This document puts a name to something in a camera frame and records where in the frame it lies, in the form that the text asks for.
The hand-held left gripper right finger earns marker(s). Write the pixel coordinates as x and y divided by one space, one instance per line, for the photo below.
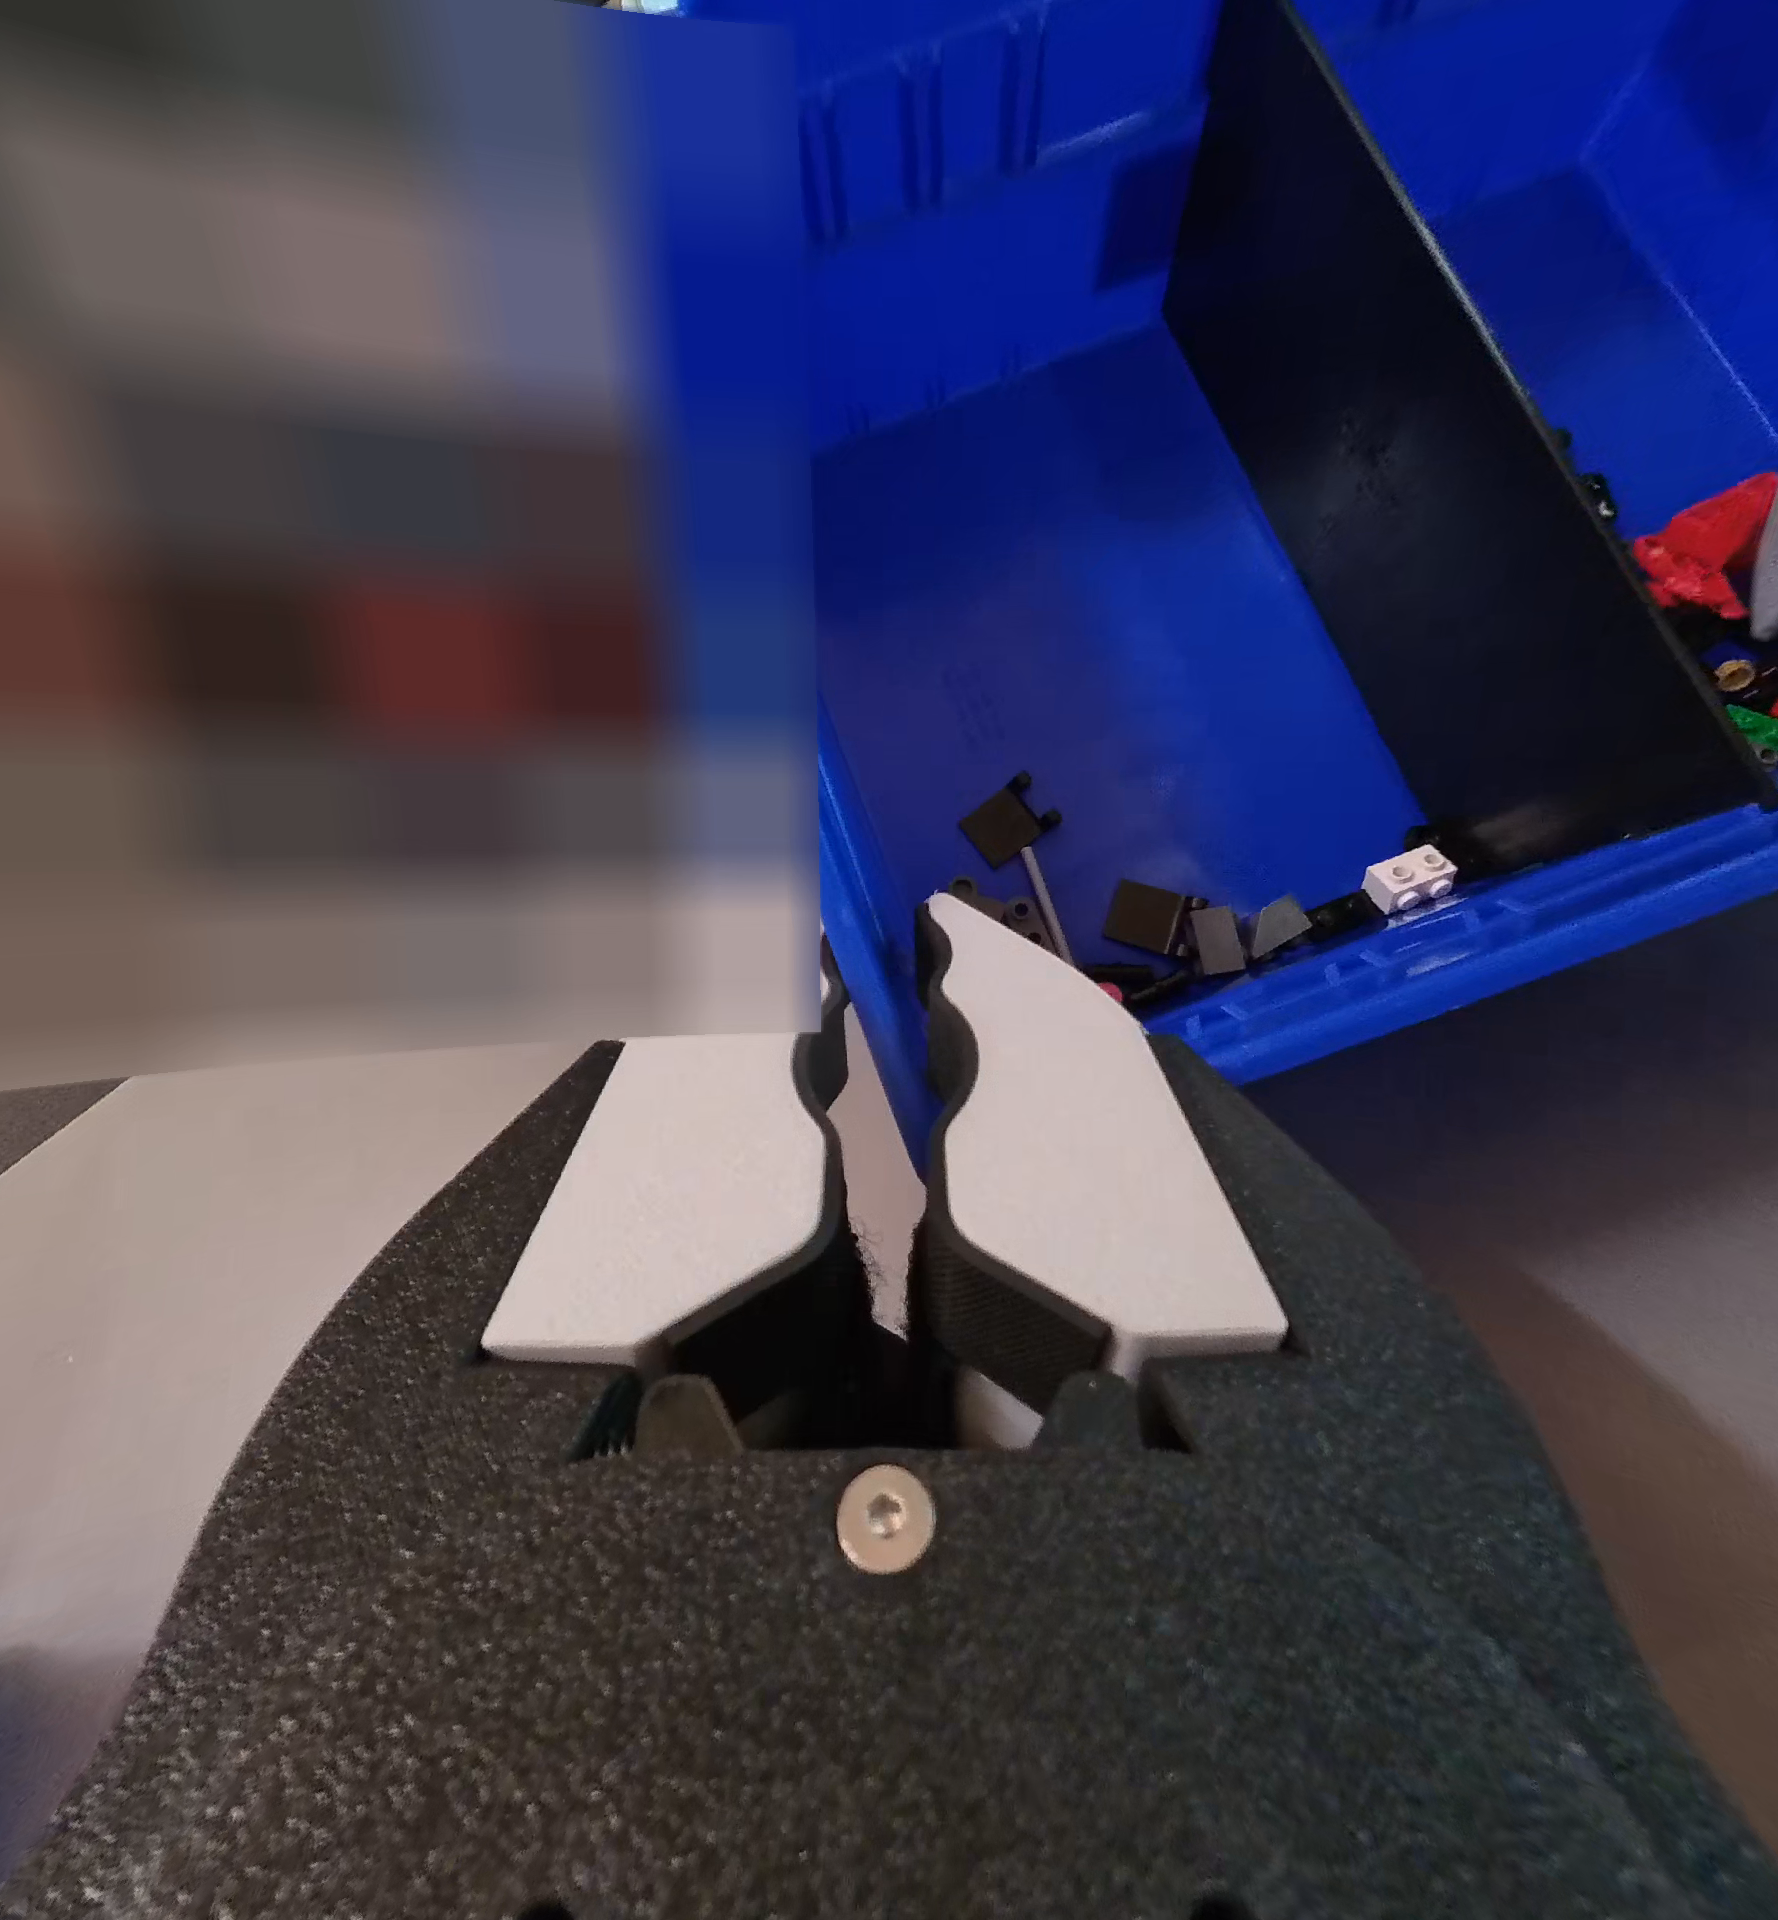
1085 1171

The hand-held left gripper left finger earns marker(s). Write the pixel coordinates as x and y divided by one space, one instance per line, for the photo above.
679 1185

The pile of colourful lego pieces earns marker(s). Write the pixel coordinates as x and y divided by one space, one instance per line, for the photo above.
1699 541

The blue plastic bin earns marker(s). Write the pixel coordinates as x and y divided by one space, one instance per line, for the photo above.
1068 600

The scattered dark lego pieces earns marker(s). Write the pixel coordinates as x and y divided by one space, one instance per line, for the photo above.
1147 918

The black bin divider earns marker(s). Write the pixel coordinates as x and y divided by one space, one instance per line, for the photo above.
1429 524

